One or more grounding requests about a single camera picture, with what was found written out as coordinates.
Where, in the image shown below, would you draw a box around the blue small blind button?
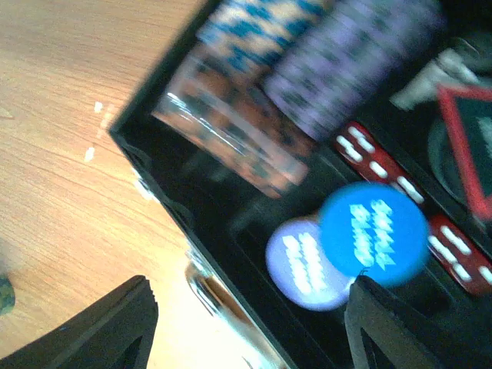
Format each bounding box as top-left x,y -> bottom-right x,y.
319,182 -> 430,287

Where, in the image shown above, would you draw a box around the black poker set case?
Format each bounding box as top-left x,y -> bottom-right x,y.
110,1 -> 491,368

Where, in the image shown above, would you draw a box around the triangular all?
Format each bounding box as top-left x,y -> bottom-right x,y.
437,85 -> 491,221

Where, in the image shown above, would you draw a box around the orange big blind button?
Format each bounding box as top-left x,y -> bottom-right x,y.
265,217 -> 354,311

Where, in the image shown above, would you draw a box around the silver case keys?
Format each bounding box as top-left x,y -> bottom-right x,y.
390,48 -> 480,111

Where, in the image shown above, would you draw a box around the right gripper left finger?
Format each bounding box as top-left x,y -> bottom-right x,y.
1,275 -> 158,368

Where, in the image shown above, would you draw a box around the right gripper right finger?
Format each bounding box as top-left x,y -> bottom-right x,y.
344,275 -> 491,368

